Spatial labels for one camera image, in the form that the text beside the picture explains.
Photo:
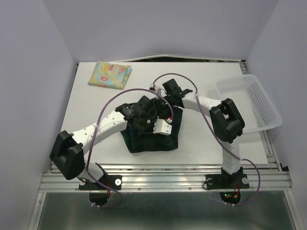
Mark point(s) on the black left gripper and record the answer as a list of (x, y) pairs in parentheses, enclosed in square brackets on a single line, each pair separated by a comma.
[(150, 130)]

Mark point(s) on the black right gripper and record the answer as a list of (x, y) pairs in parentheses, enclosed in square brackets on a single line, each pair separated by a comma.
[(160, 111)]

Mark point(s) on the dark green plaid skirt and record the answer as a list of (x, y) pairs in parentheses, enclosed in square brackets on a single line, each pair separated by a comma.
[(137, 143)]

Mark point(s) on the pastel floral skirt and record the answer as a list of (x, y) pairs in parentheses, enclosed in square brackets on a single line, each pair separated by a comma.
[(110, 75)]

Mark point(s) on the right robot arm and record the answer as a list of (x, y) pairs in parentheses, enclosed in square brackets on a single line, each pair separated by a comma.
[(225, 123)]

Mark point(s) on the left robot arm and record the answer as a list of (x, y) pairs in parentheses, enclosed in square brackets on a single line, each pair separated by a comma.
[(71, 152)]

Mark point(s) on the white plastic basket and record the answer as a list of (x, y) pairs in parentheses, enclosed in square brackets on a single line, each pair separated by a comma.
[(252, 101)]

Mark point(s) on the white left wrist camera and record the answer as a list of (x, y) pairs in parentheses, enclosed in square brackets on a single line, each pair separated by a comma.
[(162, 127)]

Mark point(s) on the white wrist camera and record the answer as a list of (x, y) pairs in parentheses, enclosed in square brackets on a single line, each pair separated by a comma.
[(157, 90), (162, 127)]

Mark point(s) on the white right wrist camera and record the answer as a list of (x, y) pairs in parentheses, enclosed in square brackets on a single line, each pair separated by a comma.
[(157, 90)]

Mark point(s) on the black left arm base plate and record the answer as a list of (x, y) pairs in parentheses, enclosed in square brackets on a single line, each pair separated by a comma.
[(106, 193)]

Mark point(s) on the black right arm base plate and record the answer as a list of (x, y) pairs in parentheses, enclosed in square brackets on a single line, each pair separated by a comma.
[(230, 188)]

